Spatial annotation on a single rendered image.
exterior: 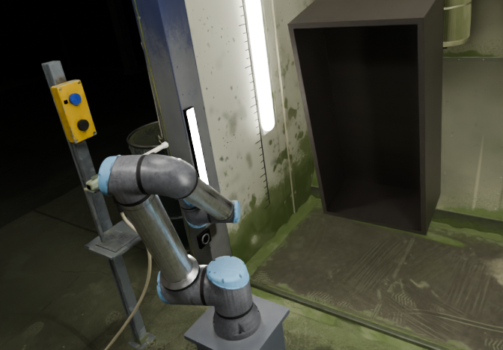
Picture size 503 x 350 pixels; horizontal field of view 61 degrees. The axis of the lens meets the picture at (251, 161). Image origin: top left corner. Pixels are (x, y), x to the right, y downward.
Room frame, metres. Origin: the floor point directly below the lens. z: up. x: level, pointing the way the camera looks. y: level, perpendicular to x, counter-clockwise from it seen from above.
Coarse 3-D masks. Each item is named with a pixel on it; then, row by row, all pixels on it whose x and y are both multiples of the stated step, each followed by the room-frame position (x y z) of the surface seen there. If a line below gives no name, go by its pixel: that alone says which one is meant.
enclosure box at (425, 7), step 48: (336, 0) 2.20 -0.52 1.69; (384, 0) 2.01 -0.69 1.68; (432, 0) 1.85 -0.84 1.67; (336, 48) 2.34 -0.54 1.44; (384, 48) 2.18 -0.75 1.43; (432, 48) 1.83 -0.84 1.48; (336, 96) 2.41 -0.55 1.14; (384, 96) 2.24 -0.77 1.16; (432, 96) 1.87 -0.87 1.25; (336, 144) 2.44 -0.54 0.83; (384, 144) 2.31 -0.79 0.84; (432, 144) 1.92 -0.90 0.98; (336, 192) 2.41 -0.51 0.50; (384, 192) 2.30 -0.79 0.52; (432, 192) 1.98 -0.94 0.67
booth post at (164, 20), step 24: (144, 0) 2.19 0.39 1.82; (168, 0) 2.19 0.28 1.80; (144, 24) 2.21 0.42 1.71; (168, 24) 2.17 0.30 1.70; (144, 48) 2.24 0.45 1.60; (168, 48) 2.14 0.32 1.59; (192, 48) 2.28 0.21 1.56; (168, 72) 2.16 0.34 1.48; (192, 72) 2.25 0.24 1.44; (168, 96) 2.18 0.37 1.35; (192, 96) 2.22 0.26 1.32; (168, 120) 2.20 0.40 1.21; (168, 144) 2.23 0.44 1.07; (192, 240) 2.22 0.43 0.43; (216, 240) 2.19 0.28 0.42
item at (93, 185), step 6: (162, 144) 2.06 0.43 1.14; (150, 150) 2.00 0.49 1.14; (156, 150) 2.01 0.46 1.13; (96, 174) 1.74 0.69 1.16; (90, 180) 1.72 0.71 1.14; (96, 180) 1.72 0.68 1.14; (90, 186) 1.69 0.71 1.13; (96, 186) 1.70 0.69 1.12; (114, 198) 1.78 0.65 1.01; (120, 210) 1.78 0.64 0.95
